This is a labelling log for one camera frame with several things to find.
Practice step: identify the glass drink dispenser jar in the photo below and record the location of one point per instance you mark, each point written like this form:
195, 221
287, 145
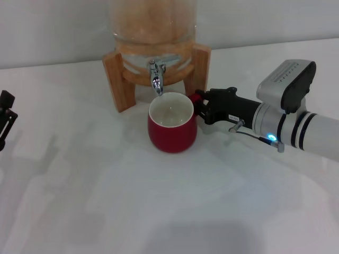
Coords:
153, 23

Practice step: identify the wooden dispenser stand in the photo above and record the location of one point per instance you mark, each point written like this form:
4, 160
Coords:
116, 79

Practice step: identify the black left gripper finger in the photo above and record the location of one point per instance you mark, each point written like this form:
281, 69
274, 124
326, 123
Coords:
6, 119

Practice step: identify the red ceramic cup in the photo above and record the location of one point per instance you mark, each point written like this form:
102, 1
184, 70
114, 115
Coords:
172, 135

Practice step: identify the chrome faucet tap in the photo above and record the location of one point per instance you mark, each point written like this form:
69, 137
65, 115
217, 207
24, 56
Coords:
156, 80

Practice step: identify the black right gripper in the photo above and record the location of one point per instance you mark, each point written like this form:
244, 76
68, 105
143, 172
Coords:
230, 107

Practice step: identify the silver black wrist camera box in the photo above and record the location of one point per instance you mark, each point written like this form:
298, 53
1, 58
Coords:
283, 82

